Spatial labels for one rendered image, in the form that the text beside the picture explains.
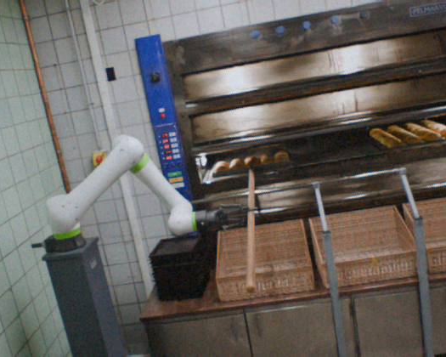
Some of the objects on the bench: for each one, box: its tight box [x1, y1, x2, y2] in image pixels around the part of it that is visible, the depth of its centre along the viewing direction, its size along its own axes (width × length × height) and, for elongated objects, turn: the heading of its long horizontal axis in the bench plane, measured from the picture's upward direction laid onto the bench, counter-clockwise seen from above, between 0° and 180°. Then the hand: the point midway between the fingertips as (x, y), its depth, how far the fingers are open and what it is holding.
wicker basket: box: [308, 205, 418, 290], centre depth 291 cm, size 49×56×28 cm
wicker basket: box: [215, 219, 315, 303], centre depth 298 cm, size 49×56×28 cm
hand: (251, 213), depth 231 cm, fingers closed on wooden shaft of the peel, 3 cm apart
